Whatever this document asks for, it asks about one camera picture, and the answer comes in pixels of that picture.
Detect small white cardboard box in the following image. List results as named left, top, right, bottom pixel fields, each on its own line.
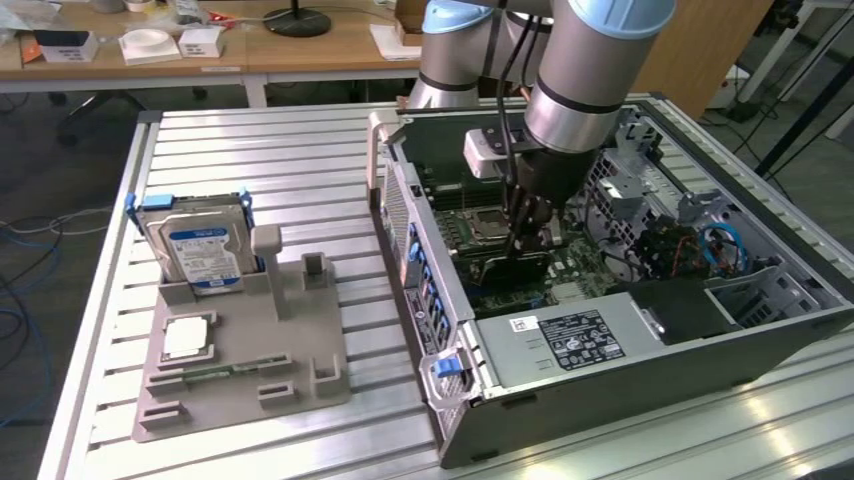
left=178, top=27, right=227, bottom=58

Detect graphics card with metal bracket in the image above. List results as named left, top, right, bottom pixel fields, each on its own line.
left=466, top=248, right=559, bottom=301

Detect wooden desk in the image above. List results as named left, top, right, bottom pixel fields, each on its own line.
left=0, top=0, right=609, bottom=96

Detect hard disk in blue caddy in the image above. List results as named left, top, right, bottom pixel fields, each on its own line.
left=122, top=187, right=269, bottom=300

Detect grey power supply unit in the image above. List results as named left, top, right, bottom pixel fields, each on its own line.
left=474, top=294, right=669, bottom=391

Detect white paper sheet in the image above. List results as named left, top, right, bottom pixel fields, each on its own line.
left=370, top=23, right=423, bottom=62

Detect black office chair base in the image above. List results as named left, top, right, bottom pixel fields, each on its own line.
left=56, top=92, right=147, bottom=147

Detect metal disk bay cage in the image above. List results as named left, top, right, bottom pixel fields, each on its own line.
left=583, top=107, right=696, bottom=266

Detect green RAM stick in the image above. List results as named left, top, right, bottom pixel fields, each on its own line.
left=183, top=363, right=262, bottom=384

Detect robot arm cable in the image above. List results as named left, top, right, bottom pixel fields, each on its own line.
left=494, top=0, right=543, bottom=221

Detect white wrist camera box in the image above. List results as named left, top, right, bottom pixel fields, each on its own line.
left=463, top=128, right=529, bottom=179

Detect black round lamp base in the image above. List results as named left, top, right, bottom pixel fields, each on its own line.
left=263, top=8, right=334, bottom=39

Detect white box with black lid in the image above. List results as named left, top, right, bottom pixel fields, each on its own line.
left=32, top=29, right=100, bottom=64

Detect black and red wire bundle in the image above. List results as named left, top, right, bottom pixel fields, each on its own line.
left=633, top=224, right=702, bottom=279

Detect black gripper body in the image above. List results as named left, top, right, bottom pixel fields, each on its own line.
left=517, top=146, right=602, bottom=207

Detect CPU socket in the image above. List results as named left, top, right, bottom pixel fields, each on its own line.
left=466, top=206, right=515, bottom=241

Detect grey plastic parts rack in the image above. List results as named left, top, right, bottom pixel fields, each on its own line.
left=131, top=222, right=354, bottom=445

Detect green motherboard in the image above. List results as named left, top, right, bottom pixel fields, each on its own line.
left=417, top=167, right=642, bottom=321

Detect open grey PC case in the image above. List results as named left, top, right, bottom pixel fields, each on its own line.
left=366, top=91, right=854, bottom=470

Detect wooden cabinet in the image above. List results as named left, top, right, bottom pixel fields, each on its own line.
left=626, top=0, right=776, bottom=120

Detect white box with round dish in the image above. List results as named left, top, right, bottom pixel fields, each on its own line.
left=118, top=28, right=183, bottom=67

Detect black tripod pole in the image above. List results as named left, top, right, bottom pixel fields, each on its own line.
left=753, top=0, right=854, bottom=182

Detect blue disk wire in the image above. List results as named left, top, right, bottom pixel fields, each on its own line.
left=700, top=222, right=753, bottom=277

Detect blue floor cable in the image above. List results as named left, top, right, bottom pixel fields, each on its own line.
left=0, top=219, right=63, bottom=429

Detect white floor cable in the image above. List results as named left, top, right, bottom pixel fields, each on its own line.
left=4, top=207, right=114, bottom=237

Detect silver CPU chip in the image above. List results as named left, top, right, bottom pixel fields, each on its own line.
left=162, top=319, right=214, bottom=359

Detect blue case release latch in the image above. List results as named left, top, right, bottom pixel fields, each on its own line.
left=431, top=357, right=463, bottom=385

